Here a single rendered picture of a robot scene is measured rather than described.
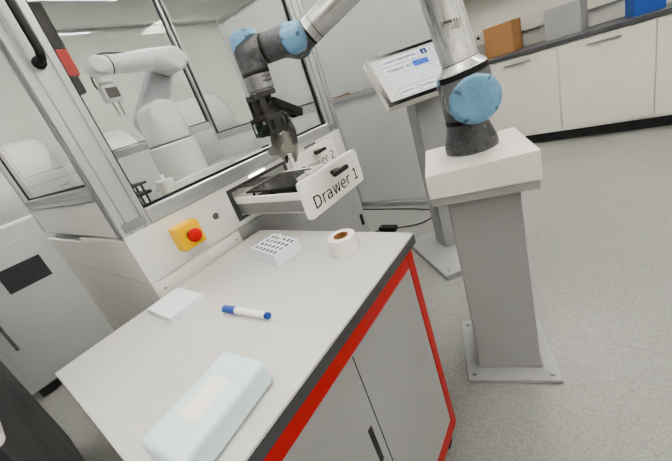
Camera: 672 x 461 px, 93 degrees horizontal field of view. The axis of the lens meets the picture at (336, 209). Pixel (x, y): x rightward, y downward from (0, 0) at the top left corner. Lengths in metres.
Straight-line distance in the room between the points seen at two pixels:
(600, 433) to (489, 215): 0.70
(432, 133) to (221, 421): 1.64
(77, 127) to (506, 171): 1.05
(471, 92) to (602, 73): 2.89
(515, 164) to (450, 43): 0.34
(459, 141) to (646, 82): 2.82
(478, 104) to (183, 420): 0.81
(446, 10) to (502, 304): 0.90
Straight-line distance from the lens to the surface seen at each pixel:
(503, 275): 1.18
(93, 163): 0.97
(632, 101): 3.75
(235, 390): 0.51
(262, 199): 1.02
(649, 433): 1.40
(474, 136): 1.01
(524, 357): 1.42
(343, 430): 0.67
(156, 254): 1.01
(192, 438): 0.50
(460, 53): 0.86
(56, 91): 0.99
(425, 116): 1.83
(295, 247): 0.86
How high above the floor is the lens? 1.13
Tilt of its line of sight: 20 degrees down
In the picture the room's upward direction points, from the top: 19 degrees counter-clockwise
